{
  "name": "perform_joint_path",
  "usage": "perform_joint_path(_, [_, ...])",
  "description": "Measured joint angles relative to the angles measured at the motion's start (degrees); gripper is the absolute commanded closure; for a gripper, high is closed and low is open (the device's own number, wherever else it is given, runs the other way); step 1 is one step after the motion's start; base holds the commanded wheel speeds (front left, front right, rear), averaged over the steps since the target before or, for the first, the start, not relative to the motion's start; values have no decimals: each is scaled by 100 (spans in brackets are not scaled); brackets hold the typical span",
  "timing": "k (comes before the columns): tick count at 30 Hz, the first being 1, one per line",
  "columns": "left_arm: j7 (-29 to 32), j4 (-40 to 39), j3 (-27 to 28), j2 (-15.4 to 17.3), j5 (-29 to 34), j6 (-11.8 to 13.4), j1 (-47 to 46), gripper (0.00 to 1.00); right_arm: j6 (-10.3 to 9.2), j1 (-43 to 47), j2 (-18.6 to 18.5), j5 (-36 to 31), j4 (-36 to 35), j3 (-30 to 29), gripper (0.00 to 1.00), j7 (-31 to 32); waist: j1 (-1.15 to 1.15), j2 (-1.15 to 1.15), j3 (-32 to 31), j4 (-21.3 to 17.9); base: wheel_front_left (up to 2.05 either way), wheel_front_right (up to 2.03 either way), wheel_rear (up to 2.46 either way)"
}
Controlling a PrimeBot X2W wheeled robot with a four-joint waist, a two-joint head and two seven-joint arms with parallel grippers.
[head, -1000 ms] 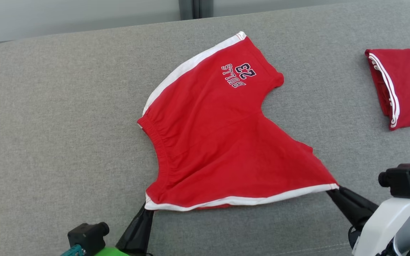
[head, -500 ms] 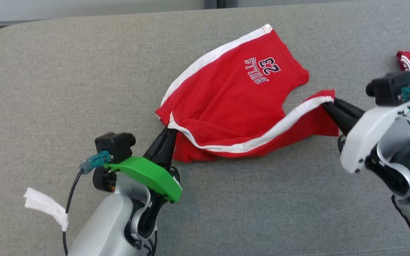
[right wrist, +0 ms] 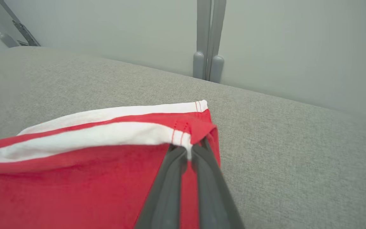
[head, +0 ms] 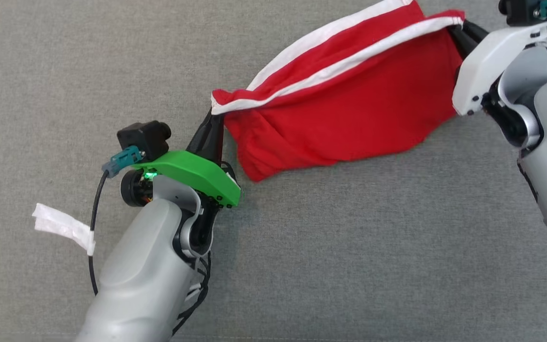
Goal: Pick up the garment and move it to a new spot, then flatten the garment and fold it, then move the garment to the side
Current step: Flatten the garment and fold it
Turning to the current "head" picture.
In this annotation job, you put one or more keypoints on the teal left camera connector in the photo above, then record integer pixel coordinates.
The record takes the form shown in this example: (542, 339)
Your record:
(124, 159)

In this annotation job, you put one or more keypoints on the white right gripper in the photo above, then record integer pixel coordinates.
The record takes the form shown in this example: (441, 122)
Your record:
(487, 61)

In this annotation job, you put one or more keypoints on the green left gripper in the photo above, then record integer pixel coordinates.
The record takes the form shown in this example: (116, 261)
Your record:
(193, 171)

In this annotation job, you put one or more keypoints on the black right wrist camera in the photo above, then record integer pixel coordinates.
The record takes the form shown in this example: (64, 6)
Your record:
(520, 12)

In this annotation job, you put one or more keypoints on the red jersey with white stripes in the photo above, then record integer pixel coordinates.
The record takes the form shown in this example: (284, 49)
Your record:
(349, 109)

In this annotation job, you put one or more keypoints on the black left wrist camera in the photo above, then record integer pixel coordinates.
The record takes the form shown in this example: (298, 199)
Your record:
(140, 137)

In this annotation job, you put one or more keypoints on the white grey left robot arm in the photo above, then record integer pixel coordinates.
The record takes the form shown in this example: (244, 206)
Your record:
(136, 285)

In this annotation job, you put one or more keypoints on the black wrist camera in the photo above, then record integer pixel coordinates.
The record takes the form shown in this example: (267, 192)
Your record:
(520, 12)
(140, 137)

